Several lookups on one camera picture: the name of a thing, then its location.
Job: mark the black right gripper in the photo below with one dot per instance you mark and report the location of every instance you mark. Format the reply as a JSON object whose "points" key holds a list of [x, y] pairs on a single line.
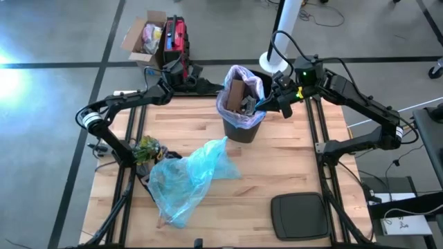
{"points": [[287, 98]]}

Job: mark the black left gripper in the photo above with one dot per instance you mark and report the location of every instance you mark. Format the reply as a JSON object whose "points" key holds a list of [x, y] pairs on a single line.
{"points": [[180, 76]]}

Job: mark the trash pieces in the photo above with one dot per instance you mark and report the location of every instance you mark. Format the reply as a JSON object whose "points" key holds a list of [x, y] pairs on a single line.
{"points": [[247, 105]]}

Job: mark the brown cardboard piece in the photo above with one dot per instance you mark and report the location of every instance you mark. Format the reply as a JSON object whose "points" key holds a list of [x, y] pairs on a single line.
{"points": [[235, 95]]}

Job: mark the lavender translucent bin liner bag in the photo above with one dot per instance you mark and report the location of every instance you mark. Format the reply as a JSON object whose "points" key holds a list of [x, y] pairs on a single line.
{"points": [[239, 119]]}

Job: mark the blue plastic trash bag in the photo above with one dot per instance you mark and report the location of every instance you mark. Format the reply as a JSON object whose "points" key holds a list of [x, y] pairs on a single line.
{"points": [[187, 180]]}

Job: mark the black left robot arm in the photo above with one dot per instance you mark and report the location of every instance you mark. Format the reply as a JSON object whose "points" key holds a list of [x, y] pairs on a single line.
{"points": [[121, 100]]}

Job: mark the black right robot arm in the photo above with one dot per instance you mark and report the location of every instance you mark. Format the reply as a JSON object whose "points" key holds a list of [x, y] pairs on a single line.
{"points": [[363, 103]]}

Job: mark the black plastic trash bin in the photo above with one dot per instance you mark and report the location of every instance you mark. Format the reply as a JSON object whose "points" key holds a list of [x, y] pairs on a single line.
{"points": [[242, 133]]}

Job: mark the red tool case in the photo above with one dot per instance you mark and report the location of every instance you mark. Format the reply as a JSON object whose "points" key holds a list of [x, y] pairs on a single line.
{"points": [[176, 41]]}

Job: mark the plastic packets in box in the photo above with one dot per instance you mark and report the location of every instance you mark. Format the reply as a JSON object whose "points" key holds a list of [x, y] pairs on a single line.
{"points": [[152, 36]]}

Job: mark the open cardboard box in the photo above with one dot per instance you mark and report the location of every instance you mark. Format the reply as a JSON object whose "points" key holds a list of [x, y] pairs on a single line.
{"points": [[138, 45]]}

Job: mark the yellow curved object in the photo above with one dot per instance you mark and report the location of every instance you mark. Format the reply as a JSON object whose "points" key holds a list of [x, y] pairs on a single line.
{"points": [[160, 155]]}

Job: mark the white pole with round base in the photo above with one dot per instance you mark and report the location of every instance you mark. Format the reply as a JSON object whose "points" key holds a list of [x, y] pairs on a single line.
{"points": [[287, 20]]}

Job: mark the yellow-green crumpled item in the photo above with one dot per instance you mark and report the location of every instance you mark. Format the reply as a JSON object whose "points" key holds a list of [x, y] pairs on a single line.
{"points": [[147, 150]]}

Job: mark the black flat bin lid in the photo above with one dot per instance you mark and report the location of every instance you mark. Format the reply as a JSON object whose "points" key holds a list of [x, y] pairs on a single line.
{"points": [[299, 216]]}

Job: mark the black side table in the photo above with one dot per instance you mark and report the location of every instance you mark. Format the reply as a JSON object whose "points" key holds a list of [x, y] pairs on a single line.
{"points": [[429, 138]]}

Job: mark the black caster wheel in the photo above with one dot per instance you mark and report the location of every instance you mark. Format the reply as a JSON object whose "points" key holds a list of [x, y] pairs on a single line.
{"points": [[436, 71]]}

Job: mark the white flat device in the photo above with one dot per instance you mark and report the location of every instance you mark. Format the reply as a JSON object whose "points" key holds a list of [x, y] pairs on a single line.
{"points": [[408, 226]]}

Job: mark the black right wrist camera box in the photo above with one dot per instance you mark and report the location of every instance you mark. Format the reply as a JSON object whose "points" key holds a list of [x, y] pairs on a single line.
{"points": [[284, 79]]}

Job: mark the black aluminium table frame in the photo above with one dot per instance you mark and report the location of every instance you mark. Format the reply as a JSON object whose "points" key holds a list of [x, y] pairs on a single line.
{"points": [[138, 117]]}

